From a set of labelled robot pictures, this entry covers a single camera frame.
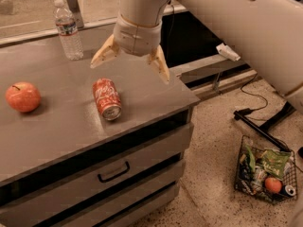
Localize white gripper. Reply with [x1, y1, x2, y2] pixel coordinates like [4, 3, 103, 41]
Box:
[90, 14, 170, 84]

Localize red coke can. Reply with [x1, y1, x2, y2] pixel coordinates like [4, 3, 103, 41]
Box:
[93, 79, 122, 121]

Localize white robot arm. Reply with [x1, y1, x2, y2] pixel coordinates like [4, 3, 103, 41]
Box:
[91, 0, 303, 113]

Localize red apple on table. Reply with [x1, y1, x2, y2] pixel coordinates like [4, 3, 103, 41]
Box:
[5, 81, 41, 113]

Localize blue soda can in basket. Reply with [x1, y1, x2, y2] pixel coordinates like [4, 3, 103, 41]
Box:
[280, 184, 296, 198]

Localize clear plastic water bottle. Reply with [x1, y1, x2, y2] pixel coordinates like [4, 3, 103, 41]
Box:
[54, 0, 83, 61]

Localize grey drawer cabinet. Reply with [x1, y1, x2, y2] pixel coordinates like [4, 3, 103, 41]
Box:
[0, 26, 198, 227]

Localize black stand base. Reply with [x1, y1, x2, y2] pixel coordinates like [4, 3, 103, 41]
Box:
[234, 102, 295, 152]

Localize green snack bag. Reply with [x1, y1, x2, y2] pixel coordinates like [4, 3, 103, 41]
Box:
[261, 149, 291, 180]

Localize grey metal post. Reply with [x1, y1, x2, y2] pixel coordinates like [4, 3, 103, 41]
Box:
[66, 0, 84, 28]

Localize black drawer handle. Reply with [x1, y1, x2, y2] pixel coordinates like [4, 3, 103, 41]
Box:
[98, 161, 130, 183]

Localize black power cable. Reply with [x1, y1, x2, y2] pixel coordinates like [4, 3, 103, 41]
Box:
[240, 73, 269, 114]

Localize black wire basket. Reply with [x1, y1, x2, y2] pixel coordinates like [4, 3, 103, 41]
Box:
[234, 135, 298, 204]

